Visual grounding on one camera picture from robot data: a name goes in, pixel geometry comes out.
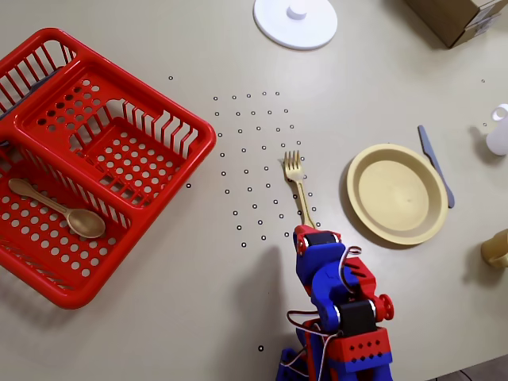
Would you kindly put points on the yellow-brown plastic cup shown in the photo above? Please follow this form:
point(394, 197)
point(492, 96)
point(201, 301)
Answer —
point(498, 248)

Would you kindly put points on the grey-blue plastic knife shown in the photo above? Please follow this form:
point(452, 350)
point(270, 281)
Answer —
point(428, 147)

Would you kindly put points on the blue perforated robot base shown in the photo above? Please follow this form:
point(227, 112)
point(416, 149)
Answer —
point(286, 365)

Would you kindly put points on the brown cardboard box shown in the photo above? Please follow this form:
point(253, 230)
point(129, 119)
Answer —
point(440, 16)

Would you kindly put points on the beige plastic plate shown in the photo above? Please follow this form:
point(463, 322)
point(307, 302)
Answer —
point(397, 194)

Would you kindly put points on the blue and red robot arm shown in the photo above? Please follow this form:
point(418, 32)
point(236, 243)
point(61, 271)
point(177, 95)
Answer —
point(357, 349)

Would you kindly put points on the white plastic bottle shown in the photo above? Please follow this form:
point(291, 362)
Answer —
point(499, 139)

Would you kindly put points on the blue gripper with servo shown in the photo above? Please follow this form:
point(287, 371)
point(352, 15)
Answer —
point(320, 238)

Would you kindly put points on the gold plastic spoon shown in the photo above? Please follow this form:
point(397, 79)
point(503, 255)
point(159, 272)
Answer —
point(85, 224)

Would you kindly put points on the white round lid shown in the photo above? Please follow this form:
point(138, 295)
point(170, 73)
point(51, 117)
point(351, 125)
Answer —
point(278, 24)

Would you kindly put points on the red plastic dish basket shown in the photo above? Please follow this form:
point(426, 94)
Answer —
point(8, 131)

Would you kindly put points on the beige plastic fork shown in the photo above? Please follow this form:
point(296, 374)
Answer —
point(293, 170)

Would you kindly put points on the dark grey flat object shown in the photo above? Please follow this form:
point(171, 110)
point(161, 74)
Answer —
point(43, 79)

